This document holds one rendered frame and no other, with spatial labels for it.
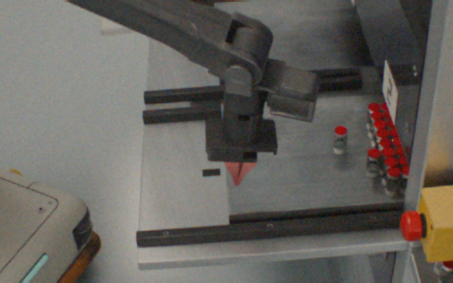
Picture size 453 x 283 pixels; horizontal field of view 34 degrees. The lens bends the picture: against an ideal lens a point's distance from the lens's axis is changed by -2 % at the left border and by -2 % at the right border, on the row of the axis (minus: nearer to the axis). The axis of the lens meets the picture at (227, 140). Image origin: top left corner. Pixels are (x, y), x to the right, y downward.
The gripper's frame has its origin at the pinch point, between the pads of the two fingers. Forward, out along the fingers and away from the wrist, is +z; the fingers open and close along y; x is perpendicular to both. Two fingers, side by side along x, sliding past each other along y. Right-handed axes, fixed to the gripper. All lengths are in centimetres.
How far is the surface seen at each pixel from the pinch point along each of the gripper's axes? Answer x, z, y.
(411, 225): -18.8, -10.4, 20.8
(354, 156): 8.5, 2.5, 20.2
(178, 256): -10.2, 6.3, -8.6
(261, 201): -0.2, 4.4, 4.2
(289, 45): 41.7, 3.1, 12.6
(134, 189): 94, 96, -23
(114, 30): 65, 16, -24
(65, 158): 111, 99, -48
